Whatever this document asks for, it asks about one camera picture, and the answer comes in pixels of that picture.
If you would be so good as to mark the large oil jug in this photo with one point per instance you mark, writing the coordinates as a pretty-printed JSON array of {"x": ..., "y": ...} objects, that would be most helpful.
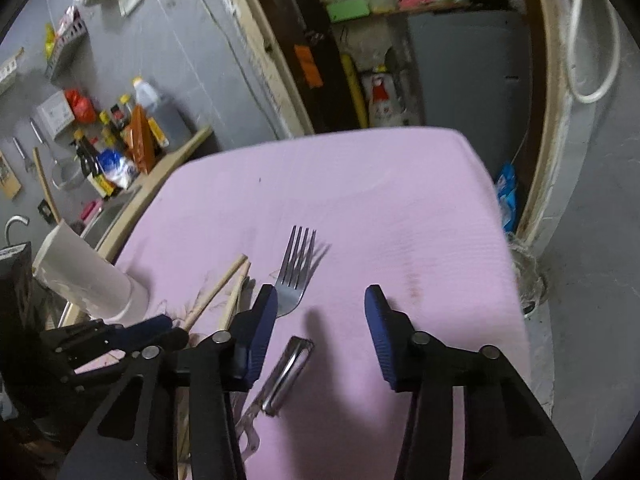
[{"x": 165, "y": 121}]

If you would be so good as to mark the dark soy sauce bottle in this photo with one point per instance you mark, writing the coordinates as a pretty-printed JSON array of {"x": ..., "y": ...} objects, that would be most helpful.
[{"x": 90, "y": 167}]

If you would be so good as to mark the orange sauce pouch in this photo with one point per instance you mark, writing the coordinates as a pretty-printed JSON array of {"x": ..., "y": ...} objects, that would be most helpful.
[{"x": 141, "y": 141}]

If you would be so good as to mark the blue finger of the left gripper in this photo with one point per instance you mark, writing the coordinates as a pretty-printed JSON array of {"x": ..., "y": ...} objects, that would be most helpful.
[{"x": 142, "y": 334}]

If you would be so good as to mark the pink floral tablecloth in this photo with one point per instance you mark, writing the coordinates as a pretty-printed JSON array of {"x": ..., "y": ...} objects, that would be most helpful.
[{"x": 411, "y": 210}]

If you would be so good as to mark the red plastic bag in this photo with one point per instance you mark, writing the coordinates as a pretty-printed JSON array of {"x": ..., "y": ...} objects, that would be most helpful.
[{"x": 81, "y": 106}]

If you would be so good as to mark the metal strainer ladle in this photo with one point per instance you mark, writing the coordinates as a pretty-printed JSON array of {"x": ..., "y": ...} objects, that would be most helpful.
[{"x": 66, "y": 174}]

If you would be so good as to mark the green plastic box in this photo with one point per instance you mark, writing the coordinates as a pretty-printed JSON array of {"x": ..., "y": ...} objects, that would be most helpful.
[{"x": 347, "y": 10}]

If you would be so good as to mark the blue plastic bag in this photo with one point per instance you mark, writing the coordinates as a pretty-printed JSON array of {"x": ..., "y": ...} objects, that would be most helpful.
[{"x": 506, "y": 193}]

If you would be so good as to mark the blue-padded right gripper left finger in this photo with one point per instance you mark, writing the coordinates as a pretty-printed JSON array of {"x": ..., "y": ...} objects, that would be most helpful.
[{"x": 133, "y": 433}]

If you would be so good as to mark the silver metal fork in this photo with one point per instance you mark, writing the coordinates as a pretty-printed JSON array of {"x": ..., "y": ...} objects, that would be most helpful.
[{"x": 294, "y": 273}]

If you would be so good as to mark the wooden knife board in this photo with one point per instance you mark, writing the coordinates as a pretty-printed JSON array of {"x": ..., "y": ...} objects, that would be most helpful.
[{"x": 9, "y": 184}]

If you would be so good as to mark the white plastic utensil holder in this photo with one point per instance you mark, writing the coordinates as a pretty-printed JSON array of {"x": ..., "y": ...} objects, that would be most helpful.
[{"x": 70, "y": 267}]

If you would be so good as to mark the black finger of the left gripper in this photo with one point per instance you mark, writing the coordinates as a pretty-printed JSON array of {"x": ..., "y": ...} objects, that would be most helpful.
[{"x": 173, "y": 340}]

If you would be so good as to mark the wooden chopstick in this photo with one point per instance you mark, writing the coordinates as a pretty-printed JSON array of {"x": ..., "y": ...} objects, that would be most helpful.
[
  {"x": 203, "y": 302},
  {"x": 234, "y": 298}
]

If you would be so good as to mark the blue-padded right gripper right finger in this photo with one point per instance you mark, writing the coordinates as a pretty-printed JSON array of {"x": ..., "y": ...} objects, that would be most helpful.
[{"x": 507, "y": 434}]

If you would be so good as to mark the white wall box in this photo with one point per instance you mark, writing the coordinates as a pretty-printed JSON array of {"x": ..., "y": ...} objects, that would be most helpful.
[{"x": 55, "y": 114}]

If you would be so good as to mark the grey metal cabinet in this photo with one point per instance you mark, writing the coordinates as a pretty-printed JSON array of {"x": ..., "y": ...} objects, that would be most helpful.
[{"x": 474, "y": 72}]

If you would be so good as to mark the blue white seasoning bag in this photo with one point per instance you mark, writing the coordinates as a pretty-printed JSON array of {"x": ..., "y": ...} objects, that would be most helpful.
[{"x": 117, "y": 168}]

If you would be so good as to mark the grey wall spice rack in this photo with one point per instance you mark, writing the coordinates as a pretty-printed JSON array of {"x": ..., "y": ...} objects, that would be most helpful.
[{"x": 63, "y": 42}]

